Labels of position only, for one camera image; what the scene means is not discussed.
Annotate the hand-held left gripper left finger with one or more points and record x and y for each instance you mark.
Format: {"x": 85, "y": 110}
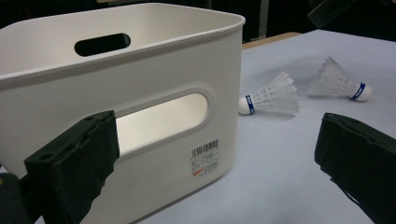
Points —
{"x": 71, "y": 161}

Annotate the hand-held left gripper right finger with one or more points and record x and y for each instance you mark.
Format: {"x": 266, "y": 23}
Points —
{"x": 361, "y": 155}

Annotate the white shuttlecock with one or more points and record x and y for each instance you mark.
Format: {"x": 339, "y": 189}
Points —
{"x": 274, "y": 96}
{"x": 336, "y": 82}

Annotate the white plastic bin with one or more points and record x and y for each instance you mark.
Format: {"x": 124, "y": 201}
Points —
{"x": 155, "y": 68}

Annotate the white metal stand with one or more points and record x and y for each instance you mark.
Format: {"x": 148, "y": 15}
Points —
{"x": 264, "y": 15}

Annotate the pale blue table mat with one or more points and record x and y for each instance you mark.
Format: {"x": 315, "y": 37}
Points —
{"x": 280, "y": 174}

